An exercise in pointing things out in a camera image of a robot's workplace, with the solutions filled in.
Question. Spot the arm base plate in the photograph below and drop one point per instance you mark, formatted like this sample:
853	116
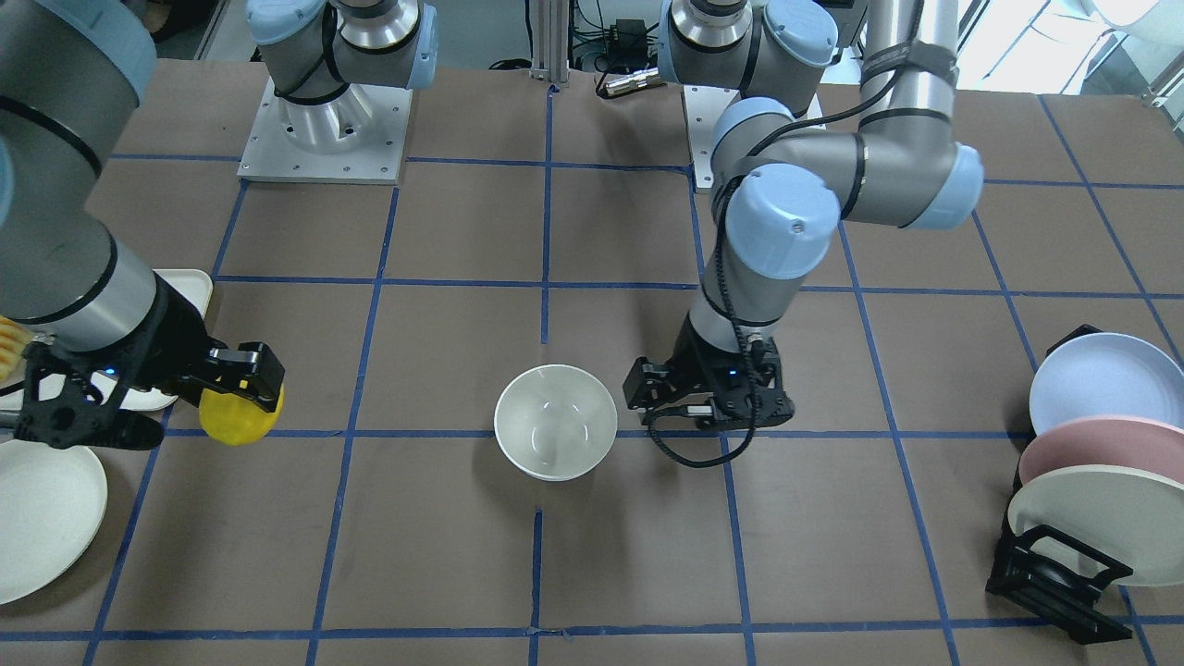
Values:
703	107
358	139

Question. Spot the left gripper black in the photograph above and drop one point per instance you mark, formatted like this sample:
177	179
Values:
691	363

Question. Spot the sliced yellow fruit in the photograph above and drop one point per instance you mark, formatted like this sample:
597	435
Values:
14	341

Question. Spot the cream plate in rack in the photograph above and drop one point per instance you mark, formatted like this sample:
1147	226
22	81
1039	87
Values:
1132	516

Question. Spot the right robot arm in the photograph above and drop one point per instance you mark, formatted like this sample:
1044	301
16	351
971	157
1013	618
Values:
86	318

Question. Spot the cream round plate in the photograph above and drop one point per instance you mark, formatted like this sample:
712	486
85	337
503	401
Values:
52	505

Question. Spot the blue plate in rack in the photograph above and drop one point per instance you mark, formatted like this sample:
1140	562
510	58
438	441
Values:
1106	373

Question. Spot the white deep bowl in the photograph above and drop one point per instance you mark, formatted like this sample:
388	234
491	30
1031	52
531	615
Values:
555	422

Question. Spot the pink plate in rack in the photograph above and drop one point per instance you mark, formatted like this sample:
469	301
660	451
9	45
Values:
1109	439

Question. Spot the yellow lemon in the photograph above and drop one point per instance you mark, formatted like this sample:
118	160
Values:
232	420

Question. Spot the black dish rack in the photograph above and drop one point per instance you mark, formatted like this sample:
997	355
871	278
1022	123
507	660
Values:
1055	576

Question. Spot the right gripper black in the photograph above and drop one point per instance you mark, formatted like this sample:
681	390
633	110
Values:
172	339

